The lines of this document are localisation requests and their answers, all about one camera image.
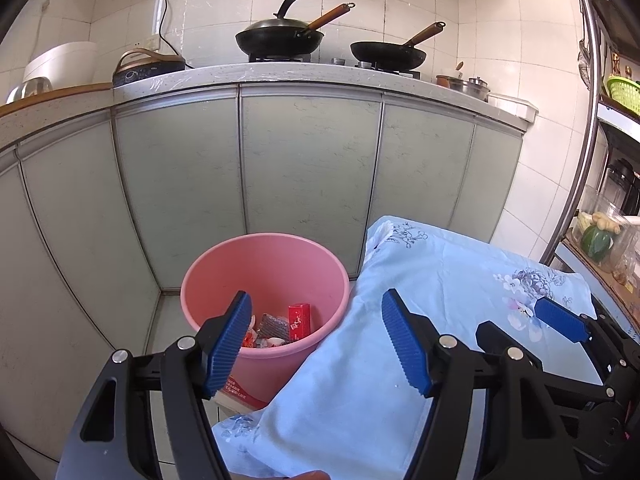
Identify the small steel pot with lid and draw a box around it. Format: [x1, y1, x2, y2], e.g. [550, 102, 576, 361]
[452, 76, 492, 103]

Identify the green bell pepper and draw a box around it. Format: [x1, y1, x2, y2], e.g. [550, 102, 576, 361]
[581, 224, 614, 262]

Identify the stainless steel shelf rack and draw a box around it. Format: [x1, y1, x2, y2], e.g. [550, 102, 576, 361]
[537, 0, 640, 341]

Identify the black frying pan wooden handle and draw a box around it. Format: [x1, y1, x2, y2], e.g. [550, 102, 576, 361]
[350, 21, 446, 72]

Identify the clear plastic container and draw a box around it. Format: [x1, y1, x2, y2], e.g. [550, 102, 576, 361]
[570, 185, 633, 266]

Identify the grey wok lid black handle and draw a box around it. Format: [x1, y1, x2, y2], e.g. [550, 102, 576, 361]
[240, 0, 311, 36]

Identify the blender jug black lid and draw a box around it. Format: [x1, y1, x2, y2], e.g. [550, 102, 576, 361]
[598, 158, 635, 211]

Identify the ginger root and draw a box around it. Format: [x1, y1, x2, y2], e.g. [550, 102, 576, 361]
[591, 212, 622, 235]

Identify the steel bowl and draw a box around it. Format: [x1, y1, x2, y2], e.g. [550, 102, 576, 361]
[6, 77, 53, 103]

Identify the white plastic tray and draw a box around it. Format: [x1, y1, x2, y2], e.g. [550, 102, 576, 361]
[487, 92, 540, 123]

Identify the black power cable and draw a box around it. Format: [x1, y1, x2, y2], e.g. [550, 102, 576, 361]
[157, 0, 193, 68]

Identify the long red cardboard box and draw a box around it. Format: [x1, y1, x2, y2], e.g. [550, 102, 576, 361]
[288, 302, 312, 344]

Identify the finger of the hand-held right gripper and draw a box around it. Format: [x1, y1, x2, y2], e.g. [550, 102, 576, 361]
[475, 320, 613, 402]
[534, 297, 640, 377]

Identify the brown cardboard sheet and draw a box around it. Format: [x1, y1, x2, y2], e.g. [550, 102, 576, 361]
[562, 240, 640, 331]

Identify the black wok wooden handle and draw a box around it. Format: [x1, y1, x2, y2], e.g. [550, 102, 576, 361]
[235, 2, 356, 57]

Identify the gas stove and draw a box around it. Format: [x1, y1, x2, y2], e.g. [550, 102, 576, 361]
[247, 55, 423, 78]

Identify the green plastic basket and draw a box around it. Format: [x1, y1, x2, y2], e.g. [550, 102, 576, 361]
[606, 76, 640, 115]

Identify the speckled stone kitchen counter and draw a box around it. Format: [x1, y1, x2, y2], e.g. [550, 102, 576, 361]
[0, 62, 531, 148]

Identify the light blue floral cloth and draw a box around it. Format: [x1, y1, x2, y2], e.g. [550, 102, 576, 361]
[210, 215, 608, 480]

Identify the silver scouring pad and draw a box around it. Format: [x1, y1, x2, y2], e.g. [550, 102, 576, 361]
[256, 312, 292, 342]

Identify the pink plastic bucket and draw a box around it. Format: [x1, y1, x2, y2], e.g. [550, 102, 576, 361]
[180, 232, 351, 411]

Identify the white rice cooker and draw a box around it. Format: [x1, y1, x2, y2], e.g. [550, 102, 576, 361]
[22, 41, 98, 93]

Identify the dark electric cooker tan handle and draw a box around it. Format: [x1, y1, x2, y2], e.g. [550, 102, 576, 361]
[112, 49, 187, 88]

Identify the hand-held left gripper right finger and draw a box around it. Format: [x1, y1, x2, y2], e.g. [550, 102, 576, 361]
[381, 288, 583, 480]

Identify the clear bag of brown nuts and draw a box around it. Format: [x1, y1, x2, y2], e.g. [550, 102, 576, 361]
[612, 240, 636, 286]

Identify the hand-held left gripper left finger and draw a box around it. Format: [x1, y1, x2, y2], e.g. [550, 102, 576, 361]
[55, 291, 252, 480]

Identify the wire skimmer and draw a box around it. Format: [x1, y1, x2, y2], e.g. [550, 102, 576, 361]
[579, 40, 593, 86]

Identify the red white cardboard box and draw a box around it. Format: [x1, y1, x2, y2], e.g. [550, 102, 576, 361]
[215, 370, 271, 411]

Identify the pale green cabinet door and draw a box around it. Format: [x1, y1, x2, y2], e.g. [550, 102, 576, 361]
[239, 94, 386, 261]
[17, 120, 161, 361]
[357, 102, 476, 278]
[447, 122, 523, 243]
[112, 97, 246, 291]
[0, 162, 101, 461]

